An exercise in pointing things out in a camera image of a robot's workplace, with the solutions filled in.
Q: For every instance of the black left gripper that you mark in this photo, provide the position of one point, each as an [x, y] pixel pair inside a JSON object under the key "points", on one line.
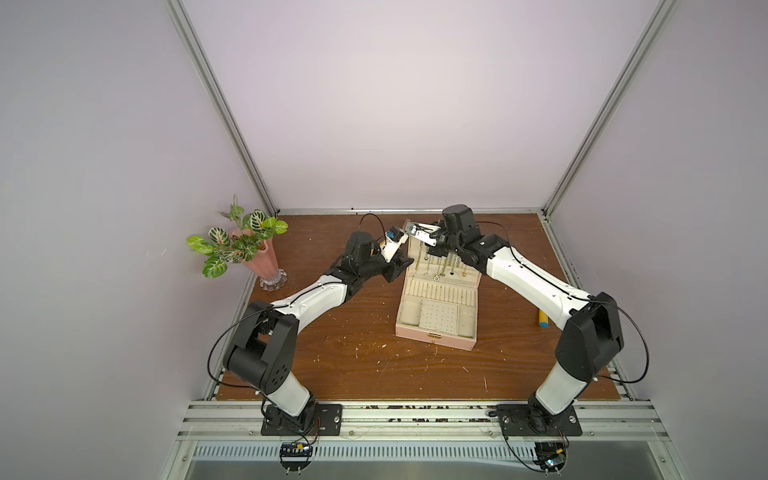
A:
{"points": [[393, 268]]}

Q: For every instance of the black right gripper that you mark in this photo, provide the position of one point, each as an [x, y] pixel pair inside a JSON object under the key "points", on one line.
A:
{"points": [[437, 244]]}

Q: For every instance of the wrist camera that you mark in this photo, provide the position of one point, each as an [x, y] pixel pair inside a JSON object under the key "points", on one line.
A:
{"points": [[392, 240], [423, 232]]}

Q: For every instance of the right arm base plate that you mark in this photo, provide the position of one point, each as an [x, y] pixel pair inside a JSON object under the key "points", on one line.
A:
{"points": [[534, 420]]}

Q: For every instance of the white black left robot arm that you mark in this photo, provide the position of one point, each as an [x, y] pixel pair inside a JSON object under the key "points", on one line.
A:
{"points": [[263, 346]]}

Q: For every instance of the potted plant pink vase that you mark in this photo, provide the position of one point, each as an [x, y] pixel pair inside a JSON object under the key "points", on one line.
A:
{"points": [[249, 244]]}

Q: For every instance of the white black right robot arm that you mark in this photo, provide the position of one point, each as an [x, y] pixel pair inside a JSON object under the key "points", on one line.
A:
{"points": [[591, 332]]}

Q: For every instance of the green leaf toy trowel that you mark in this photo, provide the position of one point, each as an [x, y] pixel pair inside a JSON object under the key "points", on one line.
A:
{"points": [[543, 319]]}

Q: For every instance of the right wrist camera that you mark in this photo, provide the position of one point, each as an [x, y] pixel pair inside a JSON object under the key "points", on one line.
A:
{"points": [[423, 232]]}

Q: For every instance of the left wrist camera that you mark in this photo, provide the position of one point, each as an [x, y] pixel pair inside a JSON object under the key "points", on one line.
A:
{"points": [[392, 240]]}

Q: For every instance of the pink jewelry box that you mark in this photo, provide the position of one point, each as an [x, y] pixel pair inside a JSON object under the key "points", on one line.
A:
{"points": [[439, 301]]}

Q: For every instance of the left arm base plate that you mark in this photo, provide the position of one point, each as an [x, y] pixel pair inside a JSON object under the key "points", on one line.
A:
{"points": [[321, 419]]}

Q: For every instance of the aluminium mounting rail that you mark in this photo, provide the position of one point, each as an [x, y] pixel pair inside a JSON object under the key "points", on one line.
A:
{"points": [[492, 431]]}

